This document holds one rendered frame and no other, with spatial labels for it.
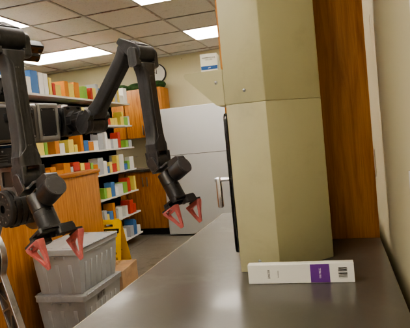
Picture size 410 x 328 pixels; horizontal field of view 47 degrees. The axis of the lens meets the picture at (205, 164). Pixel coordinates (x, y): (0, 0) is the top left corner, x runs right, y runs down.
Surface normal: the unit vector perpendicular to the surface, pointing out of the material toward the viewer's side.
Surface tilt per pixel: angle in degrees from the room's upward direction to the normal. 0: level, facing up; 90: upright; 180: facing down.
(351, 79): 90
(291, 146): 90
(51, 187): 60
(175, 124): 90
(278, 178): 90
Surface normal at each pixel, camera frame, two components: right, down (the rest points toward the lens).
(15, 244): 0.96, -0.07
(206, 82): -0.27, 0.07
